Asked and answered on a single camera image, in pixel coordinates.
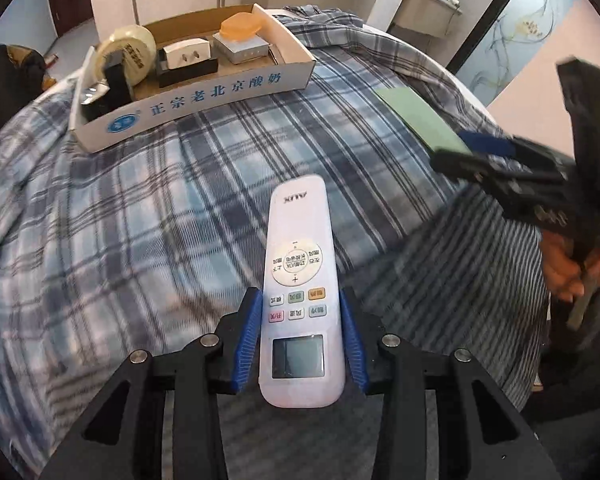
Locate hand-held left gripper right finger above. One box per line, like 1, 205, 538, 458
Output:
339, 287, 563, 480

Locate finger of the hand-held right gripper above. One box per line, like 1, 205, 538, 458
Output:
457, 130, 566, 176
430, 149, 571, 196

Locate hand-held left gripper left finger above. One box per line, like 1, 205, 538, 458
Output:
40, 287, 263, 480

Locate green pad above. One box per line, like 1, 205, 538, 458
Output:
375, 86, 473, 156

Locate white remote control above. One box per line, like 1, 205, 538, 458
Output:
258, 174, 346, 408

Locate small grey box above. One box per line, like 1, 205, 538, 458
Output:
211, 30, 272, 66

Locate printed cardboard box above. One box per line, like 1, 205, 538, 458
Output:
70, 3, 316, 153

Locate orange soap box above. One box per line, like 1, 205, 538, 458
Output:
219, 11, 264, 42

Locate black box with silver top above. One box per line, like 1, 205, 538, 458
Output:
80, 82, 117, 122

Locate white power adapter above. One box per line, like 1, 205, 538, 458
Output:
157, 37, 212, 75

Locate beige tape roll dispenser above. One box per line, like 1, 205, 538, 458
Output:
94, 25, 157, 88

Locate person's right hand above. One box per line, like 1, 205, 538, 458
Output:
537, 232, 600, 306

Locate patterned glass door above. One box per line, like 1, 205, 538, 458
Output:
447, 0, 581, 106

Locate grey striped clothing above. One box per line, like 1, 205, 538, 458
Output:
375, 190, 553, 411

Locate beige vanity cabinet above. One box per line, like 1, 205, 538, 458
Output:
392, 0, 463, 38

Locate blue plaid blanket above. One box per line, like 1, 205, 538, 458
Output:
0, 5, 546, 480

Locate dark cloth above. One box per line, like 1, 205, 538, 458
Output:
522, 305, 600, 480

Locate black jacket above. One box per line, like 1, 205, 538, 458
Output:
0, 44, 56, 151

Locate brown patterned cloth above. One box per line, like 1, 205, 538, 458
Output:
7, 45, 46, 68

